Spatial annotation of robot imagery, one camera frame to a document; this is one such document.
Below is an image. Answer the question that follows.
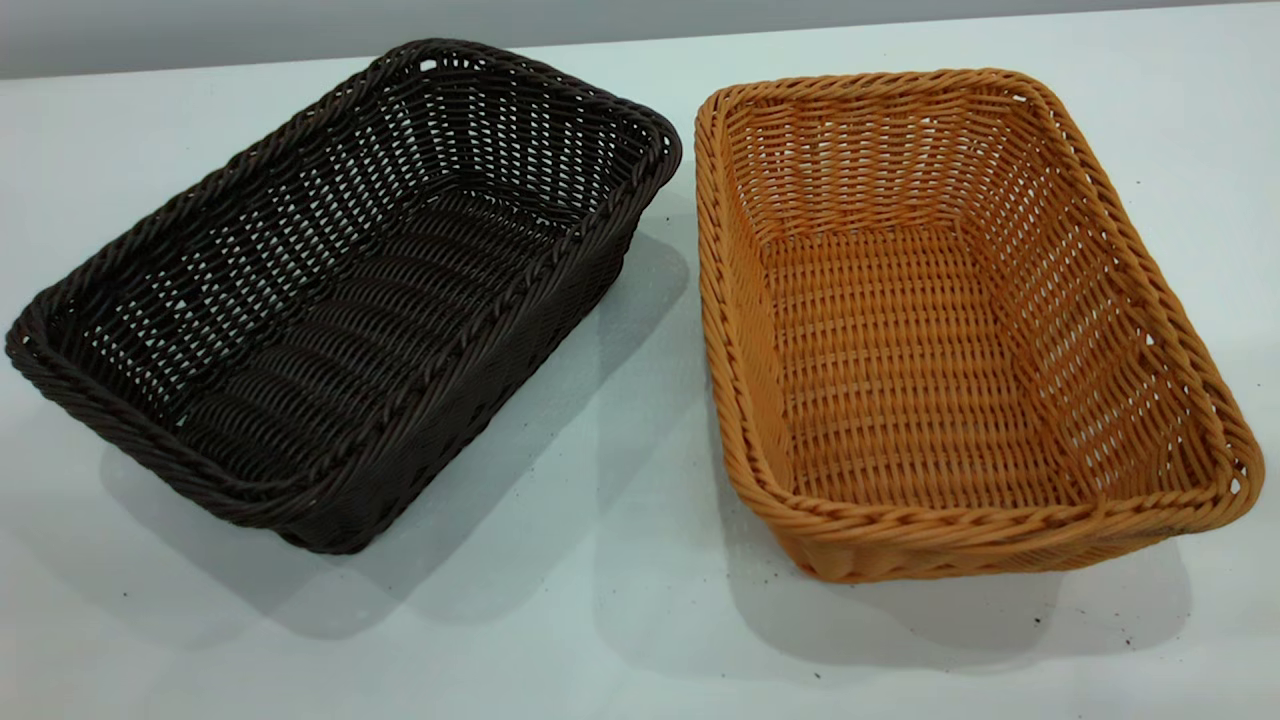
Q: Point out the orange woven rattan basket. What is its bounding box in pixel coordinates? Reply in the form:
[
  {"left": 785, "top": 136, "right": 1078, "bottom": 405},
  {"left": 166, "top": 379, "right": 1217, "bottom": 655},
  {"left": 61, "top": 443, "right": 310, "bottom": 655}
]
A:
[{"left": 694, "top": 67, "right": 1266, "bottom": 585}]

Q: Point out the black woven rattan basket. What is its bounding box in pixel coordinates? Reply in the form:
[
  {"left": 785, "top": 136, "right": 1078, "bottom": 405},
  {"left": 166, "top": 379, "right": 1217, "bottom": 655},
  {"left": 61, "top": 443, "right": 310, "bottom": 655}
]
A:
[{"left": 5, "top": 38, "right": 684, "bottom": 556}]

